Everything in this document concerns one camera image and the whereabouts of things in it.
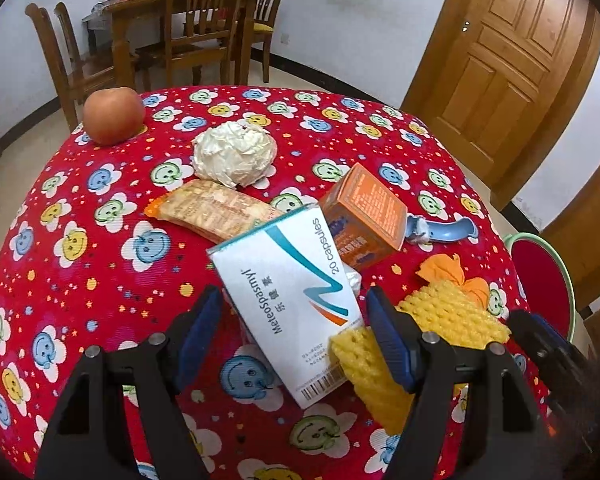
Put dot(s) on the wooden chair front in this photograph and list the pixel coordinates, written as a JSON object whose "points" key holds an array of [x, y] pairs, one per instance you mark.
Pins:
{"points": [[195, 33]]}

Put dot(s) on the orange paper scrap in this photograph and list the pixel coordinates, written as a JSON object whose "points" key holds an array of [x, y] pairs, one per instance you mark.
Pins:
{"points": [[443, 267]]}

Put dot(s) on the red green-rimmed stool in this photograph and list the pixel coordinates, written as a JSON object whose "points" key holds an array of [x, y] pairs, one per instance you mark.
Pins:
{"points": [[544, 281]]}

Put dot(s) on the red apple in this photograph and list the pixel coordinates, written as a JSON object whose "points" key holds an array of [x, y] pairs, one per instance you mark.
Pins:
{"points": [[112, 116]]}

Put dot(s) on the wooden chair far left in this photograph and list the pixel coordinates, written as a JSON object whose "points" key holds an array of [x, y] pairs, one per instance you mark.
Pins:
{"points": [[84, 65]]}

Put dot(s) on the wooden door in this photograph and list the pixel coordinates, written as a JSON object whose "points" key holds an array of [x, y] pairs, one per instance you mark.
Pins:
{"points": [[500, 80], [575, 234]]}

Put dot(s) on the white medicine capsule box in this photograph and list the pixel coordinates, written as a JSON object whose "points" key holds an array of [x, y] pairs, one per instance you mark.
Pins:
{"points": [[291, 290]]}

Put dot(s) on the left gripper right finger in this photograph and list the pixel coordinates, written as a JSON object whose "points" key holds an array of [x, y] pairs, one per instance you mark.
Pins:
{"points": [[503, 434]]}

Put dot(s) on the crumpled white tissue ball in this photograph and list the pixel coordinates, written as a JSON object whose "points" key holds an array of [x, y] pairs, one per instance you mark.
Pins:
{"points": [[233, 154]]}

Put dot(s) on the yellow foam fruit net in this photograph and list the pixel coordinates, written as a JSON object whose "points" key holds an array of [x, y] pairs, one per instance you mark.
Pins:
{"points": [[441, 307]]}

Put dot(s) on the orange snack wrapper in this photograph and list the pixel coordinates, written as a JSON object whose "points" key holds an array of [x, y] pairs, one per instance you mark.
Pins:
{"points": [[211, 210]]}

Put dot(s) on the wooden dining table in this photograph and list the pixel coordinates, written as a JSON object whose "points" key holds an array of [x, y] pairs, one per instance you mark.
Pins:
{"points": [[138, 23]]}

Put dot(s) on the wooden chair back right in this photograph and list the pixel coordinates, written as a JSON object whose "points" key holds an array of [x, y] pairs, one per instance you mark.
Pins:
{"points": [[265, 14]]}

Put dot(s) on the red smiley flower tablecloth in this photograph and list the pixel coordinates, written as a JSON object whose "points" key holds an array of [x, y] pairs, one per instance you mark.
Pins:
{"points": [[82, 265]]}

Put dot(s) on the wooden chair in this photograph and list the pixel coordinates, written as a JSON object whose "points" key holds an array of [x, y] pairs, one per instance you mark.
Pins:
{"points": [[71, 89], [265, 14], [195, 33], [84, 65]]}

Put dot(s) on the orange cardboard box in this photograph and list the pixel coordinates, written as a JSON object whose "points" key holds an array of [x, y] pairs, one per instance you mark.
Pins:
{"points": [[367, 221]]}

